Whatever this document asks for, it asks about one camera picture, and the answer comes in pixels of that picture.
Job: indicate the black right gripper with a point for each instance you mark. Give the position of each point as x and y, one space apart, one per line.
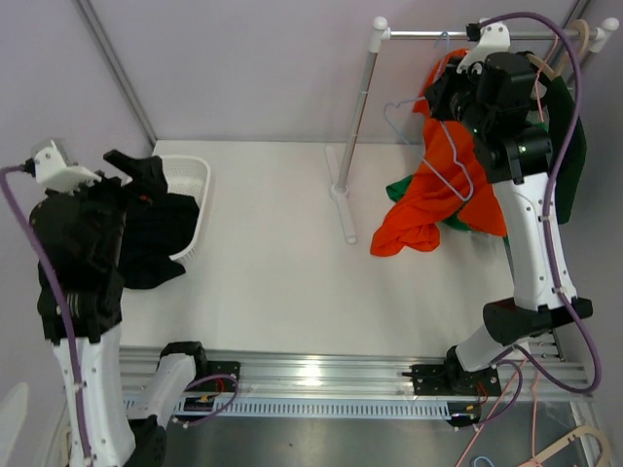
438 92

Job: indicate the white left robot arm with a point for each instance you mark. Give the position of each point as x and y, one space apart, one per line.
79 228

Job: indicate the orange t shirt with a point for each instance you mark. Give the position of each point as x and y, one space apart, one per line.
409 223

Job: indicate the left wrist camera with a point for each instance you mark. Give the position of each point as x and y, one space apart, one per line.
53 170

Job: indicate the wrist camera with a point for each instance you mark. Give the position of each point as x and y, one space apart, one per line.
53 170
490 39

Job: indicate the blue wire hanger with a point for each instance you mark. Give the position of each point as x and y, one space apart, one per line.
450 153

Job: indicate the blue hanger on floor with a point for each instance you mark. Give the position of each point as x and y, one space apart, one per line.
482 461

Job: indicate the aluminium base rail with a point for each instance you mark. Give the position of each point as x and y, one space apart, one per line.
299 385

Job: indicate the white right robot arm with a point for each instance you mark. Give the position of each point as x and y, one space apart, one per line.
516 156

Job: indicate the metal clothes rack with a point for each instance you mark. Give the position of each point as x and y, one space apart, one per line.
339 166

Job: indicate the pink hanger on floor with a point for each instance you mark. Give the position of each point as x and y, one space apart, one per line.
492 438

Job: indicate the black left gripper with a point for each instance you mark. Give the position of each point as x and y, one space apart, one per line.
147 171

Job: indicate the dark green t shirt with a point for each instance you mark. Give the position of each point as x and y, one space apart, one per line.
560 106

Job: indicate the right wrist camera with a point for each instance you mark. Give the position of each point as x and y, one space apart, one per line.
490 39

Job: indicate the black t shirt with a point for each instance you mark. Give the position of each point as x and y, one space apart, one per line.
155 232

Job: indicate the white perforated plastic basket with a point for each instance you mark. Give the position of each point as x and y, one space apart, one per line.
194 194

